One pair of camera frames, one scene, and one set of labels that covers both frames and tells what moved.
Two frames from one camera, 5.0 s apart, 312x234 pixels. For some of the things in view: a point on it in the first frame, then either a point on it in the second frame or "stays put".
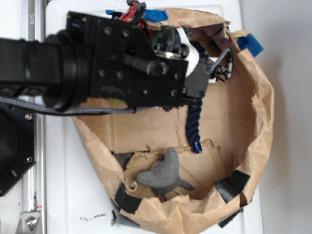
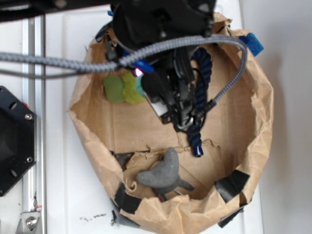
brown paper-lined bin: [145, 156] stays put
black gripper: [128, 62] to [167, 83]
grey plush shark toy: [163, 175] stays put
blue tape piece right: [250, 42] stays put
